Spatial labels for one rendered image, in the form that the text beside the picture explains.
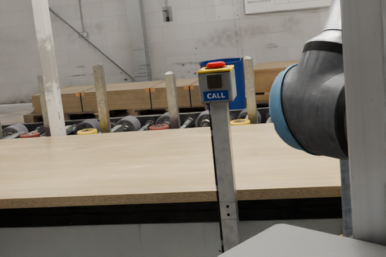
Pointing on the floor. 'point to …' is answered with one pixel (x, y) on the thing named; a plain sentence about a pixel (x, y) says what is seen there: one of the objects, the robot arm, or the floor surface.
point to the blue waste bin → (239, 101)
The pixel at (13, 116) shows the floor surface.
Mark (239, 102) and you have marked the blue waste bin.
